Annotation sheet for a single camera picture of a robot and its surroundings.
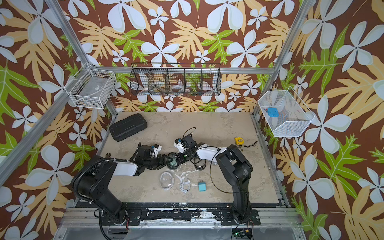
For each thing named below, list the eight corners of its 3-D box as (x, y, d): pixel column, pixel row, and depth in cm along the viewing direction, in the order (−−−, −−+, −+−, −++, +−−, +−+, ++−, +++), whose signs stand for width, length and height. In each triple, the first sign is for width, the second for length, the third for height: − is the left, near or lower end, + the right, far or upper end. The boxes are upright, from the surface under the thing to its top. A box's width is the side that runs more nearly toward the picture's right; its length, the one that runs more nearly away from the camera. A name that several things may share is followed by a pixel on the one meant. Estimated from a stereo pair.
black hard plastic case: (116, 144, 104) (112, 138, 99) (111, 131, 112) (107, 125, 106) (150, 128, 113) (148, 123, 108) (143, 117, 120) (141, 111, 115)
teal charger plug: (198, 191, 84) (198, 190, 83) (198, 181, 88) (198, 180, 86) (206, 191, 84) (206, 190, 83) (205, 181, 88) (206, 180, 86)
